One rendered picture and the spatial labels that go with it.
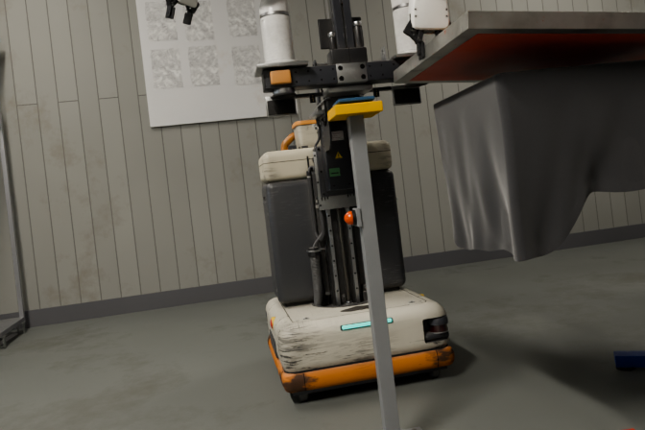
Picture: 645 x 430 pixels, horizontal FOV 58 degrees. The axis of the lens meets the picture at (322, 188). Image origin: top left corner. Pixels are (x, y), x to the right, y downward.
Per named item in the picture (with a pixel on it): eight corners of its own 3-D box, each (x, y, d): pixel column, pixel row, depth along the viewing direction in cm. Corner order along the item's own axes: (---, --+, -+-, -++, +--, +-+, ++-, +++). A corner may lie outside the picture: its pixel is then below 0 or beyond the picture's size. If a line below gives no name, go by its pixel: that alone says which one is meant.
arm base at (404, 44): (386, 64, 200) (380, 20, 200) (420, 61, 203) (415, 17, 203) (399, 53, 185) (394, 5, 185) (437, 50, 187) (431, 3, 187)
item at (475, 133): (520, 264, 129) (497, 72, 129) (447, 248, 174) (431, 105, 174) (533, 262, 130) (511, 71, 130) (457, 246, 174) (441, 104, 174)
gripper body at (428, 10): (441, -7, 155) (442, 35, 155) (404, -8, 154) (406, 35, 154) (451, -17, 148) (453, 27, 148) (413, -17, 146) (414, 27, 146)
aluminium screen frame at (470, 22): (467, 29, 121) (466, 11, 121) (394, 83, 179) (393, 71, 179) (796, 29, 133) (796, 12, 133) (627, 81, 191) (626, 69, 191)
